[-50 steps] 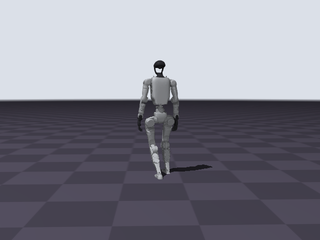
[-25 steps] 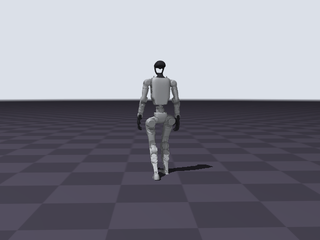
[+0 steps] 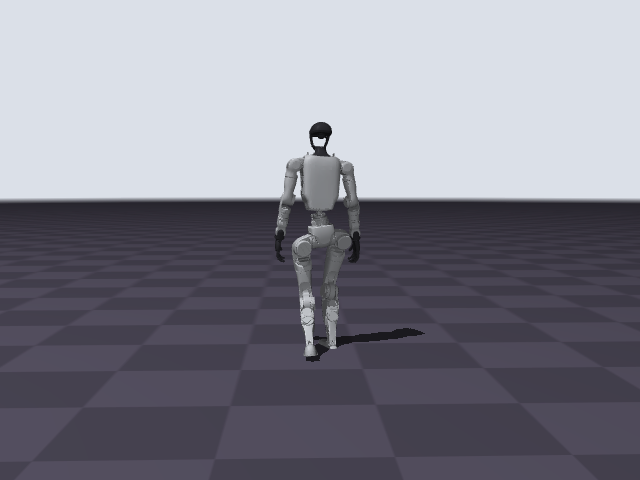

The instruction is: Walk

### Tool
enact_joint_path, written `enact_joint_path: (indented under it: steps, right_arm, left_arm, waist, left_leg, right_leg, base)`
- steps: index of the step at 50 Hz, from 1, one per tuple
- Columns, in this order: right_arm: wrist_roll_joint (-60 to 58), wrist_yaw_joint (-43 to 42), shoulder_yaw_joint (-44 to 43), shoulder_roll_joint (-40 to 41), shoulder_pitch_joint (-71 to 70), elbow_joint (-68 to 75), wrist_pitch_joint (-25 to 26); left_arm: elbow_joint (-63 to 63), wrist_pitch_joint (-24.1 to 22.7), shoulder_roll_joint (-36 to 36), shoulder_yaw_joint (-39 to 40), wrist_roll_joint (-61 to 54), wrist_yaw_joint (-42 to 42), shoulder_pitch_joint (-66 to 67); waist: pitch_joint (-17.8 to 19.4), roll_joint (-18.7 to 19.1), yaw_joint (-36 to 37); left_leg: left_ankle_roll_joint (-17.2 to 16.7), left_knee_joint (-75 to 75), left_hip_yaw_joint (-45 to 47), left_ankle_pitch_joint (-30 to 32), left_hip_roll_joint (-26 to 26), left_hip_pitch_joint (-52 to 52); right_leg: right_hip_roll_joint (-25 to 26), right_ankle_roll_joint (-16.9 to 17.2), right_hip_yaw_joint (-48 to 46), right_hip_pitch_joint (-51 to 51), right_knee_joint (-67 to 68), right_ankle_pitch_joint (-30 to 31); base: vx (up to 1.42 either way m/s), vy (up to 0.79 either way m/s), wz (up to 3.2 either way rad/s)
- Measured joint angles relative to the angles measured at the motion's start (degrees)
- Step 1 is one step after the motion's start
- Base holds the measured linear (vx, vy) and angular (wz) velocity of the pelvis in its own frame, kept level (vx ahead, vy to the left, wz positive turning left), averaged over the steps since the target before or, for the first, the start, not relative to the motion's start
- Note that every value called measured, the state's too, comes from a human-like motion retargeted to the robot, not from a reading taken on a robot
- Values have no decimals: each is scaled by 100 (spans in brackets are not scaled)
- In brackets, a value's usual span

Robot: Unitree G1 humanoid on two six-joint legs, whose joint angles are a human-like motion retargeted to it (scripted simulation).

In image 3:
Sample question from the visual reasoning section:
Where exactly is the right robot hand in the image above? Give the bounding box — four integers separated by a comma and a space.
348, 231, 360, 263

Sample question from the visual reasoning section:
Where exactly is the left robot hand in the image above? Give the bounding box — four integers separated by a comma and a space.
274, 230, 285, 262

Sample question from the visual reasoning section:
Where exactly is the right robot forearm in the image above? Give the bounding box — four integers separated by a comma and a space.
347, 201, 361, 238

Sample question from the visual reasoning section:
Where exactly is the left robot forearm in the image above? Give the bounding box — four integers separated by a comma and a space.
275, 193, 291, 236

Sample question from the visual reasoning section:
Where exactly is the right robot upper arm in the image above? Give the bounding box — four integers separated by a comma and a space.
340, 160, 358, 208

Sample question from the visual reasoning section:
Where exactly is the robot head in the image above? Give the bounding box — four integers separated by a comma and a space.
309, 122, 332, 157

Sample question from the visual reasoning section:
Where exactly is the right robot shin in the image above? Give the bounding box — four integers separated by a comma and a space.
322, 285, 339, 347

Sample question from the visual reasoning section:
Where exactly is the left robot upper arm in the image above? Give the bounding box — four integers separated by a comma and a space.
282, 158, 304, 206

